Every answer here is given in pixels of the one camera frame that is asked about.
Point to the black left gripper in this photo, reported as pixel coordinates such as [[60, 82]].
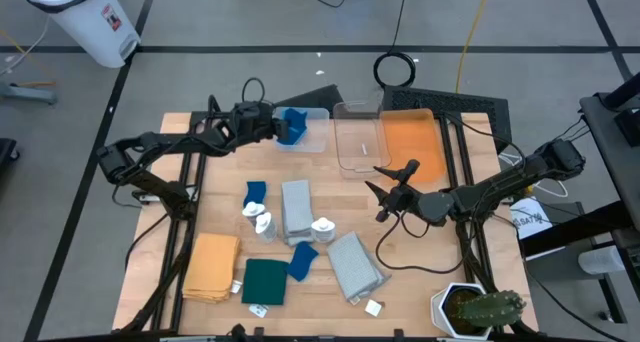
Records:
[[255, 122]]

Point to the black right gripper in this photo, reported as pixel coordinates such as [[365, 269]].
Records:
[[405, 199]]

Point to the small blue cloth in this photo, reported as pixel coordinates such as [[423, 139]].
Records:
[[256, 193]]

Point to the grey waffle towel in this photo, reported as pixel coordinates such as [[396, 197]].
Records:
[[296, 209], [356, 266]]

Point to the white paper tag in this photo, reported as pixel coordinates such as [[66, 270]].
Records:
[[236, 286], [258, 310], [373, 308]]

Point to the green towel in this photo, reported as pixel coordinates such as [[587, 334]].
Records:
[[265, 282]]

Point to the yellow towel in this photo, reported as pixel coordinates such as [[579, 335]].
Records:
[[212, 267]]

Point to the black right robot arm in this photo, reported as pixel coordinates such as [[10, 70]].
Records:
[[500, 184]]

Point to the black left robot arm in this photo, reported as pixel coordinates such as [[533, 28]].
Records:
[[160, 142]]

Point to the clear plastic tray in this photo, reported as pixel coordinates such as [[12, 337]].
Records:
[[360, 167]]

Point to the frosted plastic bin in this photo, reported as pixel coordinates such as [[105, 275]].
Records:
[[317, 137]]

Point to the black flat panel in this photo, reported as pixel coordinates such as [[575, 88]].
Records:
[[317, 98]]

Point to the orange plastic bin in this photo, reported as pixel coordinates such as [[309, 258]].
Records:
[[420, 137]]

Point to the black perforated case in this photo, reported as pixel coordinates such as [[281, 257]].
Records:
[[450, 102]]

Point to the white hexagonal planter pot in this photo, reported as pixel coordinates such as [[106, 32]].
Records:
[[440, 307]]

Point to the yellow plug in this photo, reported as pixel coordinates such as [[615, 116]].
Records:
[[528, 188]]

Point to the white printed paper sign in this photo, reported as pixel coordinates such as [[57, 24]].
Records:
[[530, 219]]

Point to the black table edge clamp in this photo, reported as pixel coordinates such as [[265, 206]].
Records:
[[258, 332], [398, 334]]

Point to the green cactus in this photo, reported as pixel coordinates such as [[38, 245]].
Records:
[[490, 309]]

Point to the black equipment cart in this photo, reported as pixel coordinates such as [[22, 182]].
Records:
[[607, 147]]

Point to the white pedal trash can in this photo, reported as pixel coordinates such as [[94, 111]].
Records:
[[85, 22]]

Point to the grey cylinder cushion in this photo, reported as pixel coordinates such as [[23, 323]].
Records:
[[600, 260]]

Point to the black metal stand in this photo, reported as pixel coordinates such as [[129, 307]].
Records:
[[614, 297]]

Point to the grey metal stand foot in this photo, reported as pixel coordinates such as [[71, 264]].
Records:
[[30, 93]]

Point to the black caster base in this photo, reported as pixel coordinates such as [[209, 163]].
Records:
[[7, 149]]

